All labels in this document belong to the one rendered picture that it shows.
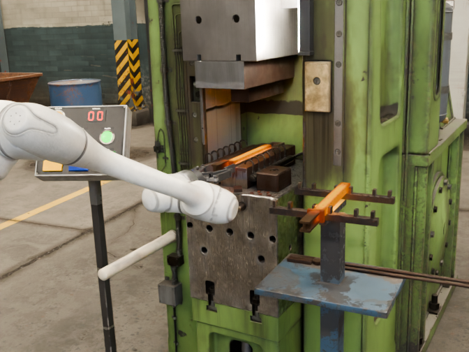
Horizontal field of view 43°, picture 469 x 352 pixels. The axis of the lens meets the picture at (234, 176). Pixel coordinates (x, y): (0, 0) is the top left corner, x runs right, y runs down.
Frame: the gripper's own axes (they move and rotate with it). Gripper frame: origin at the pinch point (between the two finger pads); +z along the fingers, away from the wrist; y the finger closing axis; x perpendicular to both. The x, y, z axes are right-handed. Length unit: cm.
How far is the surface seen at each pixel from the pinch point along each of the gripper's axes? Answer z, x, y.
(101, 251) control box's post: -4, -40, -56
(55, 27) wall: 531, 47, -622
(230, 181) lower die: 5.1, -6.2, 0.7
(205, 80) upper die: 5.1, 30.0, -8.1
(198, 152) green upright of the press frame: 19.5, -0.2, -22.2
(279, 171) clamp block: 9.6, -1.7, 18.2
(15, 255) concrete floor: 78, -99, -214
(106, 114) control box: -3, 17, -49
